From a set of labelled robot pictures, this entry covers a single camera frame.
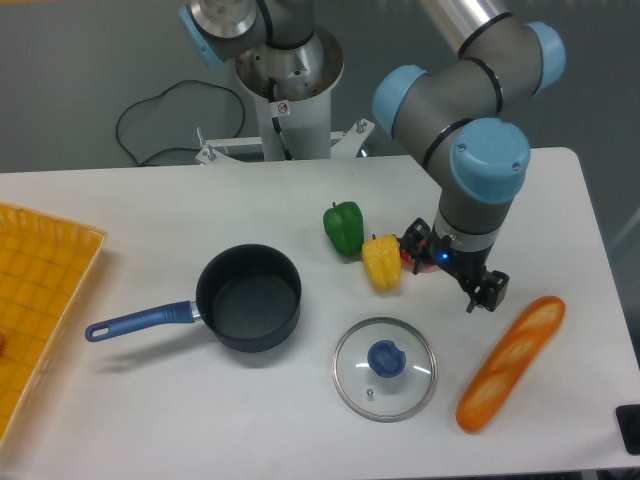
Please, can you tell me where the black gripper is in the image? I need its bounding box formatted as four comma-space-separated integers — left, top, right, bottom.
398, 218, 510, 313

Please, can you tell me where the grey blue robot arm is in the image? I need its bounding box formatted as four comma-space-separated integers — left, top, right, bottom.
179, 1, 566, 311

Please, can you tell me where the long orange baguette bread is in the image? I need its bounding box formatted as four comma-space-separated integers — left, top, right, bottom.
455, 296, 566, 434

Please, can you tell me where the red bell pepper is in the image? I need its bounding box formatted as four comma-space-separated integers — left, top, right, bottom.
400, 240, 436, 275

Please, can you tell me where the yellow bell pepper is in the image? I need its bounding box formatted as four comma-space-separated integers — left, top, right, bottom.
361, 235, 402, 292

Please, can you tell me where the green bell pepper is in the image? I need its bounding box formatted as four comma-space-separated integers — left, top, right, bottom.
323, 201, 364, 257

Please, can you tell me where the glass lid blue knob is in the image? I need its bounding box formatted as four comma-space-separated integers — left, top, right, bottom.
331, 317, 437, 423

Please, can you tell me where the black device at table edge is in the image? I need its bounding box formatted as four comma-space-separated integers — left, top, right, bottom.
615, 404, 640, 455

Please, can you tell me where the yellow woven tray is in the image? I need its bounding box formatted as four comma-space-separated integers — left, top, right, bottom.
1, 203, 108, 443

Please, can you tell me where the black saucepan blue handle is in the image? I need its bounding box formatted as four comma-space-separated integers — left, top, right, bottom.
85, 244, 302, 353

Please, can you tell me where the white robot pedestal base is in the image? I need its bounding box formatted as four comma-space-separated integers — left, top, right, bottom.
196, 26, 375, 164

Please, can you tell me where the black cable on floor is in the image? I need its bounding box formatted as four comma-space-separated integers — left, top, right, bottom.
115, 79, 246, 167

